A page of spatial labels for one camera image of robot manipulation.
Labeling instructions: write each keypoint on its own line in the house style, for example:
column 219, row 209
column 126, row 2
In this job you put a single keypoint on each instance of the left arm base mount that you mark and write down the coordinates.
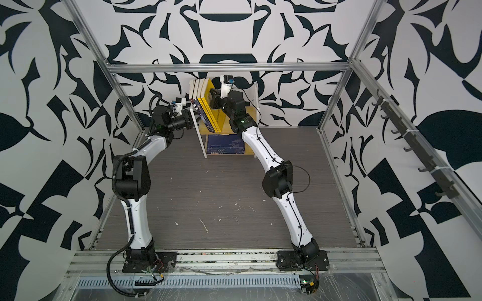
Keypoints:
column 159, row 262

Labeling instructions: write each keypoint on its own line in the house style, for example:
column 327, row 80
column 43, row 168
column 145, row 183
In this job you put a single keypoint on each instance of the black book leaning upright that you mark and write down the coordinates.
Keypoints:
column 193, row 88

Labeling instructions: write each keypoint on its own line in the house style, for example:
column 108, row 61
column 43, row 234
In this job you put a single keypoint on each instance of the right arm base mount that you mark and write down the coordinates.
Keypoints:
column 294, row 261

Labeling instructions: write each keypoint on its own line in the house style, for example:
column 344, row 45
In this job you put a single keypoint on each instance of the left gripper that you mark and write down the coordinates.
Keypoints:
column 187, row 116

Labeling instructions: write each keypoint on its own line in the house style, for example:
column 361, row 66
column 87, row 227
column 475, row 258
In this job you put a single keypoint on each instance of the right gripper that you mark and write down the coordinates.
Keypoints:
column 217, row 100

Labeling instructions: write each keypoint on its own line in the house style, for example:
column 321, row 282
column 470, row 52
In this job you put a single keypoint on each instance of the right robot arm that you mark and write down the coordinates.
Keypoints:
column 278, row 179

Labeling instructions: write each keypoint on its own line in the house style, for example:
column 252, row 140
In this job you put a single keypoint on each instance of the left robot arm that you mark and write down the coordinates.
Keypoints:
column 131, row 180

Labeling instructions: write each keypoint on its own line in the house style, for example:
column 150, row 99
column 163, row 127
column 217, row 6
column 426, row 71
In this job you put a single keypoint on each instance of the purple book with old man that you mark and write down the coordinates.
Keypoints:
column 202, row 114

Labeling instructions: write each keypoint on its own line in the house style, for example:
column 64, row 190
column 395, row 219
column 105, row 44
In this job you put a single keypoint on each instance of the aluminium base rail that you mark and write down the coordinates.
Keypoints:
column 227, row 262

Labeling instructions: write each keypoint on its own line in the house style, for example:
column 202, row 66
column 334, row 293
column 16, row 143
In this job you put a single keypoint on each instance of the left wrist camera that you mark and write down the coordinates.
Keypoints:
column 179, row 105

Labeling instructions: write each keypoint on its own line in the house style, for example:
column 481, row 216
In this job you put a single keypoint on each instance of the wooden white bookshelf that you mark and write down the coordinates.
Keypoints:
column 203, row 133

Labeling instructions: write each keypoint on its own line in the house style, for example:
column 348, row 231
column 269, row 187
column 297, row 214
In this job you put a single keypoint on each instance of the wall hook rail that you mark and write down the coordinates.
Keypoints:
column 413, row 139

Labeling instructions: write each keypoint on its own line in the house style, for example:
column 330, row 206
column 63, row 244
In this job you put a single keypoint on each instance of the yellow book with figure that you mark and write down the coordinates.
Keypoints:
column 203, row 98

